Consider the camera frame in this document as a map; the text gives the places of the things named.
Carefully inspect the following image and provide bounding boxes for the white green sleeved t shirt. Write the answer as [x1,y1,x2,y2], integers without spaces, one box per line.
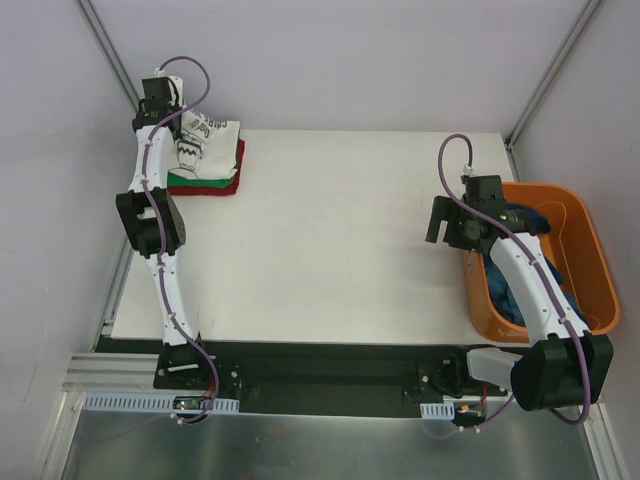
[169,109,241,181]

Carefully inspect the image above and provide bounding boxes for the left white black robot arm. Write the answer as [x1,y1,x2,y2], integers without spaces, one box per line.
[115,73,212,389]

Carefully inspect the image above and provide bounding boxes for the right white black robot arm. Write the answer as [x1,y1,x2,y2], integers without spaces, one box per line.
[426,175,619,414]

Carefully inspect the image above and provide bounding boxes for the blue t shirts pile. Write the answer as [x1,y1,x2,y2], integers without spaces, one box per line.
[484,203,589,340]

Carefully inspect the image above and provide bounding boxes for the folded green t shirt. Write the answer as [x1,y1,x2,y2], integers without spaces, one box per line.
[167,173,238,189]

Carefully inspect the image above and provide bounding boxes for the orange plastic tub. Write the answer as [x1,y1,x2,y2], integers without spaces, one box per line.
[462,182,620,343]

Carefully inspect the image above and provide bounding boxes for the folded red t shirt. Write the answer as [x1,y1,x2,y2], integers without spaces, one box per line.
[168,139,245,197]

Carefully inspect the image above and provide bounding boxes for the left aluminium frame post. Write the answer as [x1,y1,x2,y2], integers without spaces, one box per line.
[75,0,140,132]

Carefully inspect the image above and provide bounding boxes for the aluminium frame post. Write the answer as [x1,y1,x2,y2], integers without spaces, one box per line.
[504,0,606,152]
[75,0,140,132]

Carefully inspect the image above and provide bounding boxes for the right white cable duct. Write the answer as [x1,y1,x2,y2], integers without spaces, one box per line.
[420,401,456,421]

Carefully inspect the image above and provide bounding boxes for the white cable duct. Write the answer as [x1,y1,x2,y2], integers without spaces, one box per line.
[83,392,240,415]
[420,401,456,421]

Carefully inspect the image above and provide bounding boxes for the right aluminium frame post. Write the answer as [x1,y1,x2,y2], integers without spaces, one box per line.
[504,0,606,152]

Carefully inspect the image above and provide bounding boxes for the aluminium rail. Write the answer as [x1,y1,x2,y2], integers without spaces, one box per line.
[62,351,601,401]

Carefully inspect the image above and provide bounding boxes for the left white cable duct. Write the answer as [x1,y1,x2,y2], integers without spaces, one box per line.
[83,392,240,415]

